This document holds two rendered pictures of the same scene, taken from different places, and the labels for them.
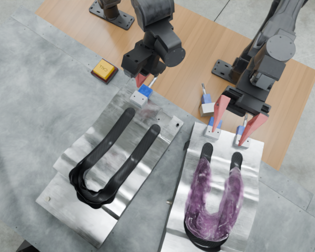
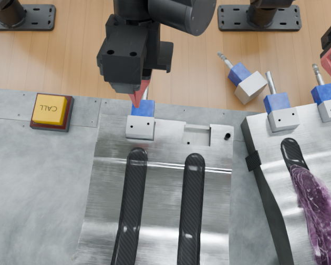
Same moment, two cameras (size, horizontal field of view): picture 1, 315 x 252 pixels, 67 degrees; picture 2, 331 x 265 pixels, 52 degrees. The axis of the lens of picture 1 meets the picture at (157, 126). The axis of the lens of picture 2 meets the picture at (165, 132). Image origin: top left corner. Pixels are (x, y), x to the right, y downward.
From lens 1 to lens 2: 24 cm
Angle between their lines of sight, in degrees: 7
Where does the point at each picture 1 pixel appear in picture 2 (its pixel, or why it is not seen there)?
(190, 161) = (278, 184)
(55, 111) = (2, 223)
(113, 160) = (158, 255)
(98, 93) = (62, 153)
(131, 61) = (124, 58)
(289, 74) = not seen: outside the picture
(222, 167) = (330, 165)
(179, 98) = (196, 93)
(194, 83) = (203, 59)
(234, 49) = not seen: outside the picture
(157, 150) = (217, 195)
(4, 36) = not seen: outside the picture
